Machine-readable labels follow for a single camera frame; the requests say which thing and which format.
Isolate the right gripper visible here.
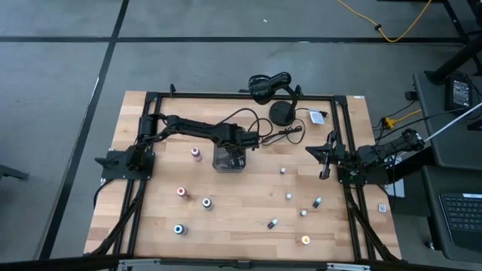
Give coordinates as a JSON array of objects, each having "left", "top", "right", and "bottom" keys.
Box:
[{"left": 305, "top": 130, "right": 339, "bottom": 181}]

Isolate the grey translucent plastic bin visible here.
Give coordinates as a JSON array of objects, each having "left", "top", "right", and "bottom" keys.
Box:
[{"left": 212, "top": 144, "right": 247, "bottom": 174}]

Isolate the lamp plug paper tag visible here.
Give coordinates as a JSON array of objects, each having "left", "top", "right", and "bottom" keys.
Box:
[{"left": 308, "top": 108, "right": 325, "bottom": 125}]

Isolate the black gooseneck desk lamp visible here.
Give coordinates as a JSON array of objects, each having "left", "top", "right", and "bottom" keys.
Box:
[{"left": 238, "top": 71, "right": 304, "bottom": 127}]

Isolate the white paper sheet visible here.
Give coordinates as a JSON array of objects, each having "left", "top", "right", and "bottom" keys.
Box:
[{"left": 386, "top": 156, "right": 406, "bottom": 199}]

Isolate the dark grey side desk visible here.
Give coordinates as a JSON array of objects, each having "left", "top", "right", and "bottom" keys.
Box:
[
  {"left": 413, "top": 70, "right": 482, "bottom": 171},
  {"left": 420, "top": 164, "right": 482, "bottom": 264}
]

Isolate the black power adapter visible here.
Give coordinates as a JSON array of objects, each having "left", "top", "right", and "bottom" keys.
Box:
[{"left": 444, "top": 74, "right": 474, "bottom": 112}]

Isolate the black keyboard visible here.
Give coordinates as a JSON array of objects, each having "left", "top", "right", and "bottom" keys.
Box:
[{"left": 438, "top": 193, "right": 482, "bottom": 244}]

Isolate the black desk leg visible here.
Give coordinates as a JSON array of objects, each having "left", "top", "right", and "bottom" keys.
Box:
[{"left": 425, "top": 35, "right": 482, "bottom": 86}]

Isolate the black front gantry beam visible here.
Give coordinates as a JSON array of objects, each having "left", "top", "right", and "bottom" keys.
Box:
[{"left": 0, "top": 254, "right": 482, "bottom": 271}]

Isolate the black chair base leg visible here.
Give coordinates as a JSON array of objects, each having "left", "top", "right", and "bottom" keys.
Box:
[{"left": 0, "top": 163, "right": 30, "bottom": 182}]

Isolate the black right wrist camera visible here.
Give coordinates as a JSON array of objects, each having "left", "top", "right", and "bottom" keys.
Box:
[{"left": 330, "top": 144, "right": 348, "bottom": 163}]

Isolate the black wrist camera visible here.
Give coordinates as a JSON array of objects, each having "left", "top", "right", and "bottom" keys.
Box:
[
  {"left": 239, "top": 129, "right": 261, "bottom": 151},
  {"left": 330, "top": 144, "right": 348, "bottom": 163}
]

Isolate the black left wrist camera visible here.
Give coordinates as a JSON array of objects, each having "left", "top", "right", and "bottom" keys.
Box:
[{"left": 239, "top": 129, "right": 261, "bottom": 151}]

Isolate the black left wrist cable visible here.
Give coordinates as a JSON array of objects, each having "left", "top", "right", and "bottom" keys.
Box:
[{"left": 216, "top": 108, "right": 275, "bottom": 148}]

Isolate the black lamp power cable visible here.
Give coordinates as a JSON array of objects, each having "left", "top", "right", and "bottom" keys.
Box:
[{"left": 261, "top": 107, "right": 331, "bottom": 147}]

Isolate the black aluminium table frame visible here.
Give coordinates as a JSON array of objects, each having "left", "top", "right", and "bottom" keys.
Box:
[{"left": 84, "top": 83, "right": 402, "bottom": 264}]

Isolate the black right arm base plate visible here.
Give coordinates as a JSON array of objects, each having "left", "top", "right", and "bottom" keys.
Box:
[{"left": 337, "top": 165, "right": 391, "bottom": 186}]

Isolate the yellow power connector cable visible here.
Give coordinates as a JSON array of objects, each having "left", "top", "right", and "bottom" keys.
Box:
[{"left": 383, "top": 108, "right": 422, "bottom": 129}]

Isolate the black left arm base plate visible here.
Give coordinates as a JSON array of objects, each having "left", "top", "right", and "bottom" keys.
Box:
[{"left": 94, "top": 149, "right": 156, "bottom": 181}]

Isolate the yellow extension cable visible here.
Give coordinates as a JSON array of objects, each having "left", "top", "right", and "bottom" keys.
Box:
[{"left": 337, "top": 0, "right": 433, "bottom": 43}]

